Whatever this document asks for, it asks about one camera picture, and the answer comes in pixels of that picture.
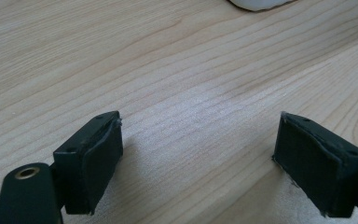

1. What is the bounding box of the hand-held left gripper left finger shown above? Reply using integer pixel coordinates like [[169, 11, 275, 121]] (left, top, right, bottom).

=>
[[52, 110, 124, 216]]

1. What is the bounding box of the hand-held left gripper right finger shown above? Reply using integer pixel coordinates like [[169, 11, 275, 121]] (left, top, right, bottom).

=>
[[271, 111, 358, 218]]

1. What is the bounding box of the white rounded object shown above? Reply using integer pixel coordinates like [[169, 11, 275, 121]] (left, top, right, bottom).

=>
[[227, 0, 297, 13]]

